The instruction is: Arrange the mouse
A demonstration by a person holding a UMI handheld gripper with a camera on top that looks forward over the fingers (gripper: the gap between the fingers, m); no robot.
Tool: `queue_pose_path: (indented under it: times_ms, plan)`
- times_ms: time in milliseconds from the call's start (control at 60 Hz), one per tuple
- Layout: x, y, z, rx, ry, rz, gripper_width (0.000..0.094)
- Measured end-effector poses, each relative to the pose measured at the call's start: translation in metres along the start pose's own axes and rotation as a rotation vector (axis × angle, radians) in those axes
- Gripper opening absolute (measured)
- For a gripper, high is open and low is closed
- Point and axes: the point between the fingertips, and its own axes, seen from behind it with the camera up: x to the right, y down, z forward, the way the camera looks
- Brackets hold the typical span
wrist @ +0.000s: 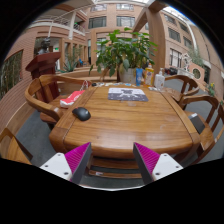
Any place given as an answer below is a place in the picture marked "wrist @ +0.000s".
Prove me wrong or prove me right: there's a black computer mouse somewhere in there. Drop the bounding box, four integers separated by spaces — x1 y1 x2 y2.
72 106 92 122

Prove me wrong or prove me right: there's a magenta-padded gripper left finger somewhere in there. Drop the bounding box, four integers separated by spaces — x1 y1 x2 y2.
39 142 93 185

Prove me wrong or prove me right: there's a white pump bottle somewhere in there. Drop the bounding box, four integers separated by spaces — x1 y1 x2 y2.
154 68 166 92

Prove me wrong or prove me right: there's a spiky green agave plant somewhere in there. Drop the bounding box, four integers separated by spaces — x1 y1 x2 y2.
62 49 81 73

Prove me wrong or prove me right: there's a green plant in white pot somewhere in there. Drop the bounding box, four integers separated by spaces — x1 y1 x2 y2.
89 27 158 85

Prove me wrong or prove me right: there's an orange liquid bottle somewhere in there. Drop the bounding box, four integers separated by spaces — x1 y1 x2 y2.
144 63 155 88

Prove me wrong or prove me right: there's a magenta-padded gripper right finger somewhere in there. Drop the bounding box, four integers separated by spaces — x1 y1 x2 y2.
132 142 184 185

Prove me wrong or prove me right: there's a blue tube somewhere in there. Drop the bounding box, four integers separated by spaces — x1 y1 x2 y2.
135 67 144 87

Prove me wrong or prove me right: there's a dark bust sculpture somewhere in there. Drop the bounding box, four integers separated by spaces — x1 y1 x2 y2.
37 36 52 56

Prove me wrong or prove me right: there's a dark red wooden pedestal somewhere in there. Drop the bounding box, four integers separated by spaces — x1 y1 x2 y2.
25 52 62 103

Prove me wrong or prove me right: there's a white statue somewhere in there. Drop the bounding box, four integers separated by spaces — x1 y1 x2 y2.
182 53 194 73

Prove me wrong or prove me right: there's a grey white printed mouse pad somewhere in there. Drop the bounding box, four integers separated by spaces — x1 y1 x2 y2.
107 87 149 103

